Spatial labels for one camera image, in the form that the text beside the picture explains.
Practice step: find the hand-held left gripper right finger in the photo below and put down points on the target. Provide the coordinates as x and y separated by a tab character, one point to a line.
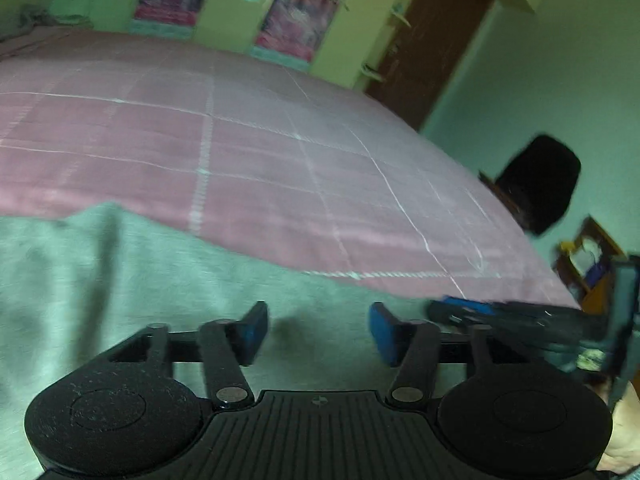
382	332

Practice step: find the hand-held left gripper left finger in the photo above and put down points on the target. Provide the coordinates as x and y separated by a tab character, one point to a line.
252	332

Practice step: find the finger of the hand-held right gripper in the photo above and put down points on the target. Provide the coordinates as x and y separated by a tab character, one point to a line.
525	332
465	304

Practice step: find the grey pants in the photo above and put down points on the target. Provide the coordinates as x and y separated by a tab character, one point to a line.
125	320

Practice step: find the person's right hand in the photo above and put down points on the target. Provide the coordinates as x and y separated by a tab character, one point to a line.
625	435

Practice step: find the wooden side stand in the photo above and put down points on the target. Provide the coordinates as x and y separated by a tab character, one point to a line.
590	265

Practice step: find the bed with pink checked sheet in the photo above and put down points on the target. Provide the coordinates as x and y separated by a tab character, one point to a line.
250	150

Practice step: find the brown wooden door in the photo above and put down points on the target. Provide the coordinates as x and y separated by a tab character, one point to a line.
430	45

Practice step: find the rounded corner shelves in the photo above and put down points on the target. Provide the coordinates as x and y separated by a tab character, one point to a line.
400	15

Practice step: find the pale green wardrobe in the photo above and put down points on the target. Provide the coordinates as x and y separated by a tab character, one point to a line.
235	5

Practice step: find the crumpled grey clothes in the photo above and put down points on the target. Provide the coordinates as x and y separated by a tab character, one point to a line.
45	16

